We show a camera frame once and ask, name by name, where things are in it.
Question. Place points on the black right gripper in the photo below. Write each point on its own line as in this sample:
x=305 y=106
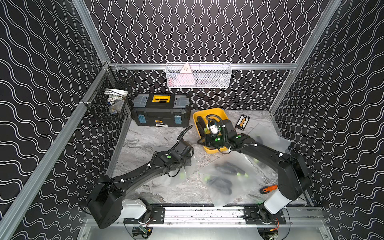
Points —
x=207 y=141

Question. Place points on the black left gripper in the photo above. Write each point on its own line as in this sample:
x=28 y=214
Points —
x=182 y=144

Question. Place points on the clear zip-top bag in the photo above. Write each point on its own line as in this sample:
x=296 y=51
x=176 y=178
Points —
x=245 y=191
x=268 y=137
x=170 y=180

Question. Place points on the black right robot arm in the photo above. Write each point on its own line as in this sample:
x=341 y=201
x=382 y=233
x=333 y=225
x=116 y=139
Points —
x=292 y=171

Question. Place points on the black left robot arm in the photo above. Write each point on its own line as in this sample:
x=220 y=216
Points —
x=107 y=201

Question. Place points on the small black picture card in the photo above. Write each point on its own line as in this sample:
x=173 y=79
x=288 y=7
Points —
x=242 y=122

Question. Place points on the pile of toy eggplants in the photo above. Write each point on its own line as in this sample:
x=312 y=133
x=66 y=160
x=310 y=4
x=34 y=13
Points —
x=200 y=123

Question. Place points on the yellow plastic bin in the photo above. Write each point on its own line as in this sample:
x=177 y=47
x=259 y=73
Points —
x=216 y=111

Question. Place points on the black toolbox with blue latches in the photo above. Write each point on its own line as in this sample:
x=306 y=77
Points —
x=161 y=110

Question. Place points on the pink triangular card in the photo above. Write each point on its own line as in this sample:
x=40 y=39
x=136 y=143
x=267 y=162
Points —
x=185 y=77

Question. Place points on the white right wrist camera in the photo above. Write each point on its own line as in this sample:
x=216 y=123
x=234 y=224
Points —
x=214 y=129

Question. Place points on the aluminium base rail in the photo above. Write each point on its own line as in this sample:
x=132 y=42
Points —
x=244 y=216

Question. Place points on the white wire basket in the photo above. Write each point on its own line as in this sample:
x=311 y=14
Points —
x=207 y=75

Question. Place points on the orange handled screwdriver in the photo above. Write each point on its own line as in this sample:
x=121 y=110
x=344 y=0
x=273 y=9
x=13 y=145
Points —
x=267 y=189

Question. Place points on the black wire basket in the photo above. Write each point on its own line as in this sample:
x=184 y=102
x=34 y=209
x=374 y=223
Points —
x=110 y=100

